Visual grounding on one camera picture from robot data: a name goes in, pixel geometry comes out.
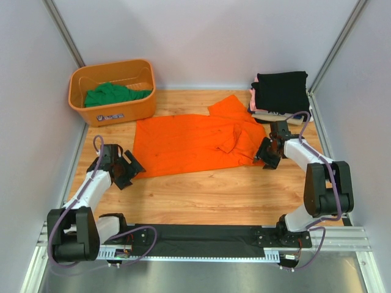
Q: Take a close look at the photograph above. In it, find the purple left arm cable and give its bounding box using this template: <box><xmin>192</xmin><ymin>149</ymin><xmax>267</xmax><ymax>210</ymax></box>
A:
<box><xmin>47</xmin><ymin>135</ymin><xmax>159</xmax><ymax>269</ymax></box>

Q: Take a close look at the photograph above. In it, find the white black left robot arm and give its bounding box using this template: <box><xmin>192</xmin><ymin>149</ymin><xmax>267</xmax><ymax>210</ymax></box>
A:
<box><xmin>46</xmin><ymin>144</ymin><xmax>145</xmax><ymax>267</ymax></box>

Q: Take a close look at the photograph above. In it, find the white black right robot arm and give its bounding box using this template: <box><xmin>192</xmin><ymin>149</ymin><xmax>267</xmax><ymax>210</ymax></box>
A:
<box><xmin>254</xmin><ymin>121</ymin><xmax>354</xmax><ymax>247</ymax></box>

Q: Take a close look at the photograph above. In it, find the black folded t shirt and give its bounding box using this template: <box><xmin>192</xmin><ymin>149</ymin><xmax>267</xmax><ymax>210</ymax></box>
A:
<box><xmin>251</xmin><ymin>71</ymin><xmax>310</xmax><ymax>114</ymax></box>
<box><xmin>255</xmin><ymin>114</ymin><xmax>315</xmax><ymax>125</ymax></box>

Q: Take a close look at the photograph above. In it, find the white slotted cable duct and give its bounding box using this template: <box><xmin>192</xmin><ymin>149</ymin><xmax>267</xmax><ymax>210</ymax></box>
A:
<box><xmin>97</xmin><ymin>247</ymin><xmax>282</xmax><ymax>262</ymax></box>

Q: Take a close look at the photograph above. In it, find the aluminium corner post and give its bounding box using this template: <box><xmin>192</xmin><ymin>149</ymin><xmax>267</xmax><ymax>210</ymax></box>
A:
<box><xmin>309</xmin><ymin>0</ymin><xmax>369</xmax><ymax>95</ymax></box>
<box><xmin>42</xmin><ymin>0</ymin><xmax>86</xmax><ymax>68</ymax></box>

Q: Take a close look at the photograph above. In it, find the aluminium right side rail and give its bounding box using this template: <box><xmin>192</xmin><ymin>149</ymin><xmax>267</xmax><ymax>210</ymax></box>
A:
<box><xmin>308</xmin><ymin>91</ymin><xmax>352</xmax><ymax>226</ymax></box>

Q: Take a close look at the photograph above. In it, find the black bottom folded t shirt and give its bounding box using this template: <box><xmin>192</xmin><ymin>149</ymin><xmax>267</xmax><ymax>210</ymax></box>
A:
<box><xmin>255</xmin><ymin>114</ymin><xmax>315</xmax><ymax>125</ymax></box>

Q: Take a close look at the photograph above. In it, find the orange plastic basket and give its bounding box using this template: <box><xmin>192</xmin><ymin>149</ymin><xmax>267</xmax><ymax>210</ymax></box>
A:
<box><xmin>68</xmin><ymin>59</ymin><xmax>156</xmax><ymax>127</ymax></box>

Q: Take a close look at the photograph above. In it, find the green t shirt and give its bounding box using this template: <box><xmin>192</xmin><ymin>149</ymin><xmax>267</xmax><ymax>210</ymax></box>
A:
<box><xmin>84</xmin><ymin>82</ymin><xmax>152</xmax><ymax>107</ymax></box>

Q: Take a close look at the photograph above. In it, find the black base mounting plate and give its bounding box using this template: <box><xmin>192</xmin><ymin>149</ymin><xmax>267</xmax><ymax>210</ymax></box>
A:
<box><xmin>100</xmin><ymin>223</ymin><xmax>313</xmax><ymax>257</ymax></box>

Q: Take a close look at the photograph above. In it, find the aluminium right corner post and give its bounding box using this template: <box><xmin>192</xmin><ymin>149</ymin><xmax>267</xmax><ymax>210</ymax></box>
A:
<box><xmin>309</xmin><ymin>0</ymin><xmax>369</xmax><ymax>95</ymax></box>

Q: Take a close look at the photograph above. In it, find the aluminium left corner post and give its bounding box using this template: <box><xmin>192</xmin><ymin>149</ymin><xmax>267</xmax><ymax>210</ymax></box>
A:
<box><xmin>42</xmin><ymin>0</ymin><xmax>86</xmax><ymax>68</ymax></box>

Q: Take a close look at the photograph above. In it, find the orange t shirt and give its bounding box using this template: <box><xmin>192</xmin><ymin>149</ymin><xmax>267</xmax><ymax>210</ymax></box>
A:
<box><xmin>133</xmin><ymin>95</ymin><xmax>266</xmax><ymax>179</ymax></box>

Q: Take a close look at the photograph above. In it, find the aluminium front frame rail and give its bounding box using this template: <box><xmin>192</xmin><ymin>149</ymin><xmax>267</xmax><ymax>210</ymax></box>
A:
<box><xmin>36</xmin><ymin>222</ymin><xmax>372</xmax><ymax>253</ymax></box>

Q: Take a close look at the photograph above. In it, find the beige folded t shirt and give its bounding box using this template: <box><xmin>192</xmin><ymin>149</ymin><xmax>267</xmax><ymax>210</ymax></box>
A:
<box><xmin>251</xmin><ymin>111</ymin><xmax>306</xmax><ymax>125</ymax></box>

